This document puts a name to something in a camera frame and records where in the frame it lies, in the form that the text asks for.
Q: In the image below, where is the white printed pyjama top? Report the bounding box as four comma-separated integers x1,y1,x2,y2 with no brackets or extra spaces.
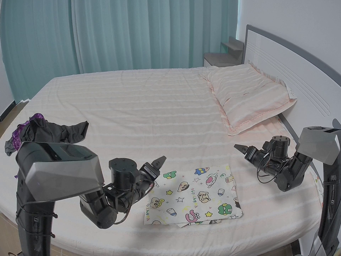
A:
144,164,243,227

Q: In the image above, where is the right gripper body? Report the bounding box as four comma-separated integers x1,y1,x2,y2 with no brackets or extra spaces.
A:
245,146,267,168

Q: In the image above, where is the bed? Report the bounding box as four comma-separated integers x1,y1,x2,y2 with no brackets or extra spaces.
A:
0,24,341,256

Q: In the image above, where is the grey bedside table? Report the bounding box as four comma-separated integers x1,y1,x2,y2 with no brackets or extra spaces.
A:
204,36,244,67

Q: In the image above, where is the pale pink striped pillow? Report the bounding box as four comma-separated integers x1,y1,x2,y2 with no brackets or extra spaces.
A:
198,64,298,136

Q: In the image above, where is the grey garment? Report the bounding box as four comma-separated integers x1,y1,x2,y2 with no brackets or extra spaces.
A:
4,137,18,157

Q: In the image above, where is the blue-green curtain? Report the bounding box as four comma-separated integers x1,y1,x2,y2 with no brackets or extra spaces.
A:
0,0,80,104
71,0,239,73

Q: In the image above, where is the purple satin garment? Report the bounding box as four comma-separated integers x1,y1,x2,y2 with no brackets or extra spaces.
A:
12,113,49,179

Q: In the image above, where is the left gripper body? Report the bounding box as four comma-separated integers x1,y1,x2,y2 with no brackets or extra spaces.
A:
136,162,162,187

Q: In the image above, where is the black shirt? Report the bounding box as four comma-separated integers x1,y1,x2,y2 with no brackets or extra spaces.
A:
20,120,89,145

